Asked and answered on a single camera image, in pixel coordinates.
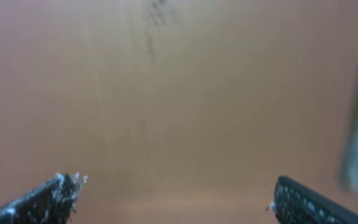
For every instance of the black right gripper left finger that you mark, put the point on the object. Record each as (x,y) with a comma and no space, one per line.
(52,202)

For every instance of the cardboard back panel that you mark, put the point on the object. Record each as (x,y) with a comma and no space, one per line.
(160,98)

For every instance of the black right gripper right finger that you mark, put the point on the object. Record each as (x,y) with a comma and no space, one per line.
(296,204)

